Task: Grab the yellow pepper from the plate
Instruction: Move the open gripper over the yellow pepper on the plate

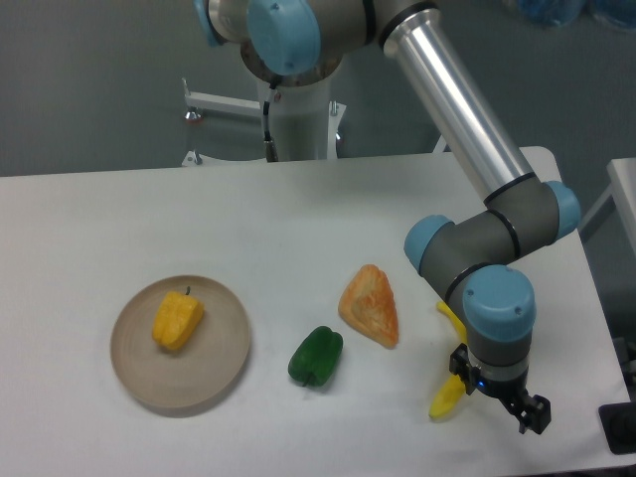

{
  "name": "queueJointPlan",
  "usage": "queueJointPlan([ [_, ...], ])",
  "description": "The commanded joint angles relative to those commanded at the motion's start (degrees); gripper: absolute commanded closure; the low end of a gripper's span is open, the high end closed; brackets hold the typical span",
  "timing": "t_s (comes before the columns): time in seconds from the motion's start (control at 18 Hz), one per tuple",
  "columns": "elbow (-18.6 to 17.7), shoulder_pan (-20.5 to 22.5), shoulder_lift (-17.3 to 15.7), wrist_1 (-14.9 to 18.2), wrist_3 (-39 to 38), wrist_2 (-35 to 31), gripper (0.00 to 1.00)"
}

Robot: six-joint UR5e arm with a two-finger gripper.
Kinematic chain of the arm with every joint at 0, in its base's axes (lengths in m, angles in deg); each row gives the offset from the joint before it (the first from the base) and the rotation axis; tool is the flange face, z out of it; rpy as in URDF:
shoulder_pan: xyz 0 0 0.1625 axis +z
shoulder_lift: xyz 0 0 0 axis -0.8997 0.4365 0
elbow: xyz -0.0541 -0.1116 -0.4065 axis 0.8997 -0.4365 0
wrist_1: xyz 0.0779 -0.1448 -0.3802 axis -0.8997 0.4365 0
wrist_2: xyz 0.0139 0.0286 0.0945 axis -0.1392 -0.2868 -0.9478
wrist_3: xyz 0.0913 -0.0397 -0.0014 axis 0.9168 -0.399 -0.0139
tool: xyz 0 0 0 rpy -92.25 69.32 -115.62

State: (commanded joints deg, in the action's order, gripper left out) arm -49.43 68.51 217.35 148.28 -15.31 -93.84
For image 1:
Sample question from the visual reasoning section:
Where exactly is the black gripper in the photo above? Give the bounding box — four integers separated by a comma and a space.
449, 344, 552, 435

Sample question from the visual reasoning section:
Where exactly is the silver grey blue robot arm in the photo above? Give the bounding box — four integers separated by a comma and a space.
194, 1, 580, 433

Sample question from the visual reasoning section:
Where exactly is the green toy pepper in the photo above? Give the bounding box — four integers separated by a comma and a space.
287, 326, 344, 388

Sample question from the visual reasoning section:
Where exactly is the beige round plate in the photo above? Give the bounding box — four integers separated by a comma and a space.
110, 275, 250, 417

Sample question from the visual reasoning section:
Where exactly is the yellow toy pepper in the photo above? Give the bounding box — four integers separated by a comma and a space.
152, 286, 205, 351

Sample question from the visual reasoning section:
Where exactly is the yellow toy banana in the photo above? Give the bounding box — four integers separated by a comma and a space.
428, 301, 467, 420

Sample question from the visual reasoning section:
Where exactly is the black box at right edge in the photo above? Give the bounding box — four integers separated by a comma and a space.
598, 401, 635, 455

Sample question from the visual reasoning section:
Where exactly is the orange triangular toy bread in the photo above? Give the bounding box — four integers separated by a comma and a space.
338, 264, 399, 349

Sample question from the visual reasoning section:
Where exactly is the white side table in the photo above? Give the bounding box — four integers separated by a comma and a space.
578, 157, 635, 249

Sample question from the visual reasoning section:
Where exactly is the blue plastic bag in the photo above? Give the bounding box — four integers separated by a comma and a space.
503, 0, 635, 33

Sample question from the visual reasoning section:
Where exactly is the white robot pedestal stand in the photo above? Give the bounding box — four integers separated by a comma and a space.
182, 79, 347, 163

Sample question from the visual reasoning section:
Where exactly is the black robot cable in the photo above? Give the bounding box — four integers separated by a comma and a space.
261, 74, 280, 163

